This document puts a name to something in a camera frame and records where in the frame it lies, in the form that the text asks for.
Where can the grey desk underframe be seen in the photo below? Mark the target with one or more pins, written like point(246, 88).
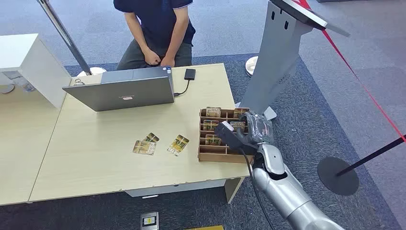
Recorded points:
point(177, 188)

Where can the grey kiosk stand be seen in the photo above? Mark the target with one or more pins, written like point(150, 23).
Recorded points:
point(276, 60)

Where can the red barrier belt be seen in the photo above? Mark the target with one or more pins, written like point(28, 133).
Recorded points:
point(355, 74)

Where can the black external drive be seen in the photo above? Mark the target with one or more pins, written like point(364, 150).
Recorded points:
point(190, 74)

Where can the white round stanchion base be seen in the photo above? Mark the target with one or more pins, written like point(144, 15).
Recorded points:
point(251, 66)

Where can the person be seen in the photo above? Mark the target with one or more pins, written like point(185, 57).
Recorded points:
point(158, 25)

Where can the white cabinet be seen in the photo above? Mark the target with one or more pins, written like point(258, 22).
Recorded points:
point(35, 63)

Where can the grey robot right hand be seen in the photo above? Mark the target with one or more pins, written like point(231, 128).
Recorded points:
point(260, 128)

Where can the wooden card holder box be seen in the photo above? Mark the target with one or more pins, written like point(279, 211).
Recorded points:
point(215, 155)

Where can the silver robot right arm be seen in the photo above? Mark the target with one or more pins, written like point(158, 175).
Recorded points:
point(285, 190)

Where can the person's right hand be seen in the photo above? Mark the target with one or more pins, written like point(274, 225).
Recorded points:
point(152, 58)

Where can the person's left forearm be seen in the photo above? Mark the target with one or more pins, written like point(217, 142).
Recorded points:
point(177, 36)

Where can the person's left hand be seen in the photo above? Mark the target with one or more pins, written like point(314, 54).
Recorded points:
point(168, 62)

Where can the grey metal bracket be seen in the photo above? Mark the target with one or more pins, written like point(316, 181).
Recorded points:
point(23, 84)

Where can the yellow floor strip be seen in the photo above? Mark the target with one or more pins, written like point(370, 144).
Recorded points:
point(204, 228)

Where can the grey laptop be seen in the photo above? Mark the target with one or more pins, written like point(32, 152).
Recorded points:
point(127, 93)

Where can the black stanchion with round base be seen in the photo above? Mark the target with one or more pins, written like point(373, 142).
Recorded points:
point(337, 176)

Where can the silver stanchion with round base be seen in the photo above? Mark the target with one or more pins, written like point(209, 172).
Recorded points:
point(65, 36)

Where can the metal floor socket box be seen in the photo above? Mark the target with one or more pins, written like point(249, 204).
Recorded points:
point(149, 221)

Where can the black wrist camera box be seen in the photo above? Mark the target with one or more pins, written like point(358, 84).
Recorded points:
point(230, 135)

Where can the person's right forearm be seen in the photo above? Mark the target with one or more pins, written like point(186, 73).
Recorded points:
point(138, 35)

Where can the grey round disc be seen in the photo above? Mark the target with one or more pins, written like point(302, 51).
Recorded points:
point(6, 89)

